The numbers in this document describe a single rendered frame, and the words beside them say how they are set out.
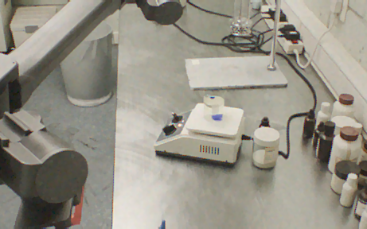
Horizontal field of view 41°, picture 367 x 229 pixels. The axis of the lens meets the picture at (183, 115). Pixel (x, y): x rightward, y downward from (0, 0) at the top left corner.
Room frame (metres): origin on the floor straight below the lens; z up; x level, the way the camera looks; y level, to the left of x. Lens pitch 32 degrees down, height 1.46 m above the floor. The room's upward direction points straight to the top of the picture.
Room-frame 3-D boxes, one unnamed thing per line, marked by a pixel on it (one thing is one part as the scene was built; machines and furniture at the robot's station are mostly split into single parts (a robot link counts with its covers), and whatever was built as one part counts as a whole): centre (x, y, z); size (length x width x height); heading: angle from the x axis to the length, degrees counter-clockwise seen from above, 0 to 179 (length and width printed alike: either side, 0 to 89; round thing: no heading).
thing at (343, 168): (0.85, -0.35, 0.78); 0.05 x 0.05 x 0.06
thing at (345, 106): (1.09, -0.41, 0.80); 0.06 x 0.06 x 0.10
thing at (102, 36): (2.59, 0.56, 0.22); 0.33 x 0.33 x 0.41
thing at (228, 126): (1.00, -0.08, 0.83); 0.12 x 0.12 x 0.01; 75
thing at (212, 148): (1.01, -0.05, 0.79); 0.22 x 0.13 x 0.08; 75
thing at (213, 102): (1.01, -0.07, 0.87); 0.06 x 0.05 x 0.08; 32
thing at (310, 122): (1.06, -0.32, 0.79); 0.03 x 0.03 x 0.08
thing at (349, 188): (0.80, -0.35, 0.79); 0.03 x 0.03 x 0.07
